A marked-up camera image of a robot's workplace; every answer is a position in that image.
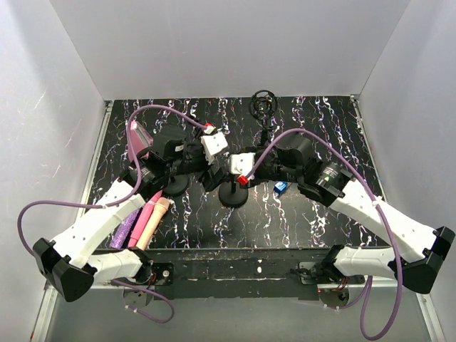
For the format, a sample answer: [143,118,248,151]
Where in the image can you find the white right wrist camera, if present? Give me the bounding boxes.
[227,152,255,177]

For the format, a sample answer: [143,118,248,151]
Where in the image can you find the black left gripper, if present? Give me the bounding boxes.
[167,128,230,191]

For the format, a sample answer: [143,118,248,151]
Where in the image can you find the pink toy microphone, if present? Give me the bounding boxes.
[128,190,162,247]

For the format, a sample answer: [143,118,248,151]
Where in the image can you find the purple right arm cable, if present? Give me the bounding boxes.
[236,128,405,339]

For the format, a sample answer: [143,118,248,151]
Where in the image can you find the black round-base mic stand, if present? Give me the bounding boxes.
[163,167,190,197]

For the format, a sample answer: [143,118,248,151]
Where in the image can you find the purple glitter microphone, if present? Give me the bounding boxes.
[110,209,141,249]

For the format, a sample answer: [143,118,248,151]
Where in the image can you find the blue and white connector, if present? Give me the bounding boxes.
[274,181,289,196]

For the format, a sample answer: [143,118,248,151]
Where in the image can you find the peach toy microphone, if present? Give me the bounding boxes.
[135,197,170,250]

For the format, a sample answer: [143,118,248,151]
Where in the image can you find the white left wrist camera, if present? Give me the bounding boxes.
[200,132,228,165]

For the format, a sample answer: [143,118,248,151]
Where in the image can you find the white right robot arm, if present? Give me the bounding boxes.
[245,129,455,294]

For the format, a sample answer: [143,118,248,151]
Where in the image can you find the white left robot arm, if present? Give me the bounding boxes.
[33,135,228,302]

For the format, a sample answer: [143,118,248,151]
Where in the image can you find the small black round-base stand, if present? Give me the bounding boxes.
[218,175,249,208]

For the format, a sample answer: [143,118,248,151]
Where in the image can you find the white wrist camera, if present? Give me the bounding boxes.
[227,152,255,177]
[200,132,228,165]

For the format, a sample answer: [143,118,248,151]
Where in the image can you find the pink box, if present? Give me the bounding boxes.
[127,121,153,162]

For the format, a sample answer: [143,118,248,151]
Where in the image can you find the aluminium rail frame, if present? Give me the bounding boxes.
[29,95,446,342]

